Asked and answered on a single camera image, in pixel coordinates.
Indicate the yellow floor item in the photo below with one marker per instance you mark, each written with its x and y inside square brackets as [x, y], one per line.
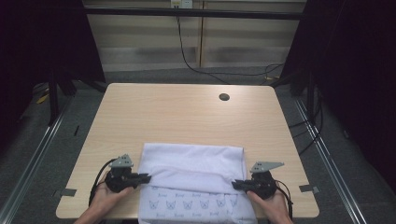
[42, 99]

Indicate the person's left hand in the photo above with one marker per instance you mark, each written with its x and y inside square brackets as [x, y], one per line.
[106, 199]

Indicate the black horizontal frame bar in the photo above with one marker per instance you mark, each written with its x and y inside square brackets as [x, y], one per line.
[193, 13]

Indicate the grey tape strip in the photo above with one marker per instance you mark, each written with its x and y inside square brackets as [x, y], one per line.
[309, 188]
[65, 192]

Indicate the person's right hand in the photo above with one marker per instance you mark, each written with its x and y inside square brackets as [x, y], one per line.
[274, 205]

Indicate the white wall socket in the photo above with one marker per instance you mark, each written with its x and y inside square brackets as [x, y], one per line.
[182, 3]

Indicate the round grey table grommet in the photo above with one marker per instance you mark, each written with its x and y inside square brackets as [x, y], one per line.
[224, 96]

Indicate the black curtain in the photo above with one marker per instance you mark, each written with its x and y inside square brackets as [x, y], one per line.
[40, 46]
[358, 77]

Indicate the white towel with blue print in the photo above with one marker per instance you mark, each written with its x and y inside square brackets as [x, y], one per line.
[193, 183]

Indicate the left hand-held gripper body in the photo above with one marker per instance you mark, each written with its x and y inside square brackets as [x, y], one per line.
[120, 179]

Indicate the metal floor rail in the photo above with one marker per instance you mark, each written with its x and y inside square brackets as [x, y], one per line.
[31, 161]
[330, 165]

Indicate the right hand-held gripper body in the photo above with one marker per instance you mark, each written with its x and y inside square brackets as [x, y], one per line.
[263, 182]

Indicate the black metal stand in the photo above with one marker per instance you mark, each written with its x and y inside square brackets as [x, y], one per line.
[53, 99]

